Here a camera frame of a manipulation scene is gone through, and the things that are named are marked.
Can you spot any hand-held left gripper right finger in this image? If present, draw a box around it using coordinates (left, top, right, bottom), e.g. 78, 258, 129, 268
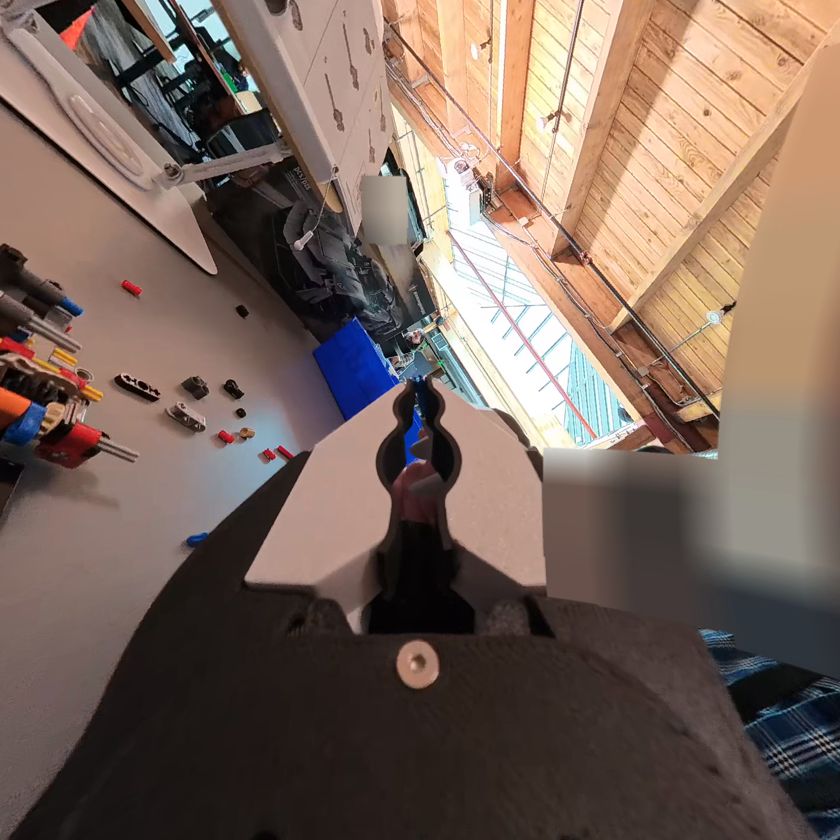
428, 382, 546, 622

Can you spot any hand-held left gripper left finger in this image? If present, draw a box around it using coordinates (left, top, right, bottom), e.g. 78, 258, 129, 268
243, 382, 416, 634

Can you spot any multicoloured lego assembly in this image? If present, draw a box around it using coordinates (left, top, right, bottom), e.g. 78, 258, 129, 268
0, 243, 140, 470

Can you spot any blue plastic bin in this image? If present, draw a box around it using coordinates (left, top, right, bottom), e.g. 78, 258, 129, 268
314, 318, 421, 421

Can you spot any dark printed poster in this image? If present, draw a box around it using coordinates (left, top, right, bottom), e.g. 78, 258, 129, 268
210, 154, 437, 342

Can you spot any white ceiling unit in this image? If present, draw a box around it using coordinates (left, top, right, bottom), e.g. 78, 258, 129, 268
451, 156, 494, 225

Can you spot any blue plaid shirt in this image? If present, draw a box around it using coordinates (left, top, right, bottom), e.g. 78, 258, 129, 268
699, 629, 840, 840

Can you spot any orange traffic cone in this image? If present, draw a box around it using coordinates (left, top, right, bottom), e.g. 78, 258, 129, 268
62, 3, 98, 50

